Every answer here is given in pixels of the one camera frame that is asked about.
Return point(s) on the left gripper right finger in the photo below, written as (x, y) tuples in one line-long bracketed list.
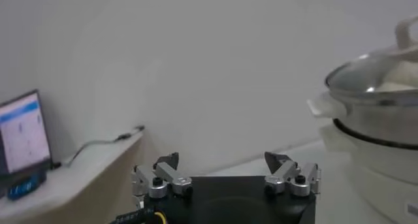
[(282, 176)]

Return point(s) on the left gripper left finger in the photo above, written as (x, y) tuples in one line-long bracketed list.
[(171, 178)]

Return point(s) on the round glass lid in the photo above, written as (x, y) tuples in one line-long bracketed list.
[(352, 76)]

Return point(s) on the white steamed baozi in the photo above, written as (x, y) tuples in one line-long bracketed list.
[(405, 76)]

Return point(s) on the stainless steel steamer basket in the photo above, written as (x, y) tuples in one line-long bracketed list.
[(375, 121)]

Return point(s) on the small grey adapter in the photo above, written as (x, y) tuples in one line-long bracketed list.
[(130, 133)]

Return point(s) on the white side table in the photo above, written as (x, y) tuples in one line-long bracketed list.
[(81, 179)]

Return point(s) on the white electric cooker base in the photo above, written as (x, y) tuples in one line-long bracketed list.
[(375, 179)]

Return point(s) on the blue computer mouse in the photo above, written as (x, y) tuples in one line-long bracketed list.
[(26, 186)]

